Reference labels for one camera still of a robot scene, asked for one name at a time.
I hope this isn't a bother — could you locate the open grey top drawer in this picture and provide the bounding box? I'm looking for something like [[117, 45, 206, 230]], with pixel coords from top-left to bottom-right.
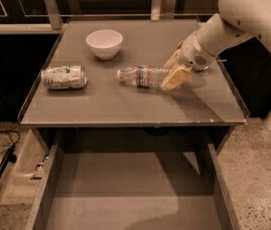
[[25, 128, 240, 230]]

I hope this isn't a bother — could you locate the white green soda can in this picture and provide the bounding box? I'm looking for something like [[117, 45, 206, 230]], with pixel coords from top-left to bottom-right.
[[41, 65, 87, 90]]

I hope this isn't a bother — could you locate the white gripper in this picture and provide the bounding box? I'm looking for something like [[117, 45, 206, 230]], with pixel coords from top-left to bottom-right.
[[161, 32, 215, 91]]

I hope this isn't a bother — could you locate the clear plastic water bottle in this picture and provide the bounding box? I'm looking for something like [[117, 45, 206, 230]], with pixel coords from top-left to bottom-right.
[[117, 65, 169, 88]]

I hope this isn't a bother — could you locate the grey cabinet table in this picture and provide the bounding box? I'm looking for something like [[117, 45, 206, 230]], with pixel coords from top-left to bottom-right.
[[17, 18, 250, 155]]

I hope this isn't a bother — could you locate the red cola can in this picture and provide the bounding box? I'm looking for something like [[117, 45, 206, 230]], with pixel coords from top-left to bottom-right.
[[192, 65, 209, 72]]

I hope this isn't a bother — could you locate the white ceramic bowl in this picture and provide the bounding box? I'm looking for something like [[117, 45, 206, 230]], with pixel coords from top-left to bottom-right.
[[86, 30, 124, 59]]

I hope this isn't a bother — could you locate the metal rail frame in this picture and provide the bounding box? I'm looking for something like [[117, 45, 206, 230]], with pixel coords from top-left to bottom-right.
[[0, 0, 218, 25]]

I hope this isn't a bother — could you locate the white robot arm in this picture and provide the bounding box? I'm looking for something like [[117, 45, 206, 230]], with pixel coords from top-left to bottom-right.
[[161, 0, 271, 91]]

